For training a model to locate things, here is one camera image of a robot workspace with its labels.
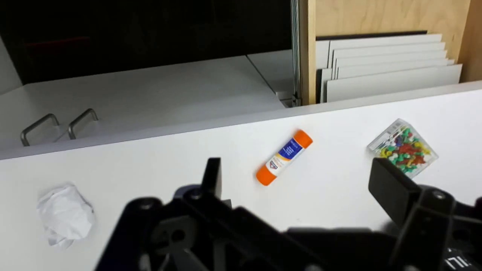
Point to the clear box of push pins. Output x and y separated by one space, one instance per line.
401 146

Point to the crumpled white paper ball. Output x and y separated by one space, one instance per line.
65 216

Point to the white cabinet front panel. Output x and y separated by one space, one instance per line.
160 96

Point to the orange white glue stick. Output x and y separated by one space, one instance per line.
284 158

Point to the open wooden drawer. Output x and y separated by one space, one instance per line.
392 18

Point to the white sheet in drawer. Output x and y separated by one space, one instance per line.
392 85
386 49
392 57
377 40
397 69

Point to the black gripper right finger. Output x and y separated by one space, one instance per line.
422 227

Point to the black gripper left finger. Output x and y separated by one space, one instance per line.
211 231

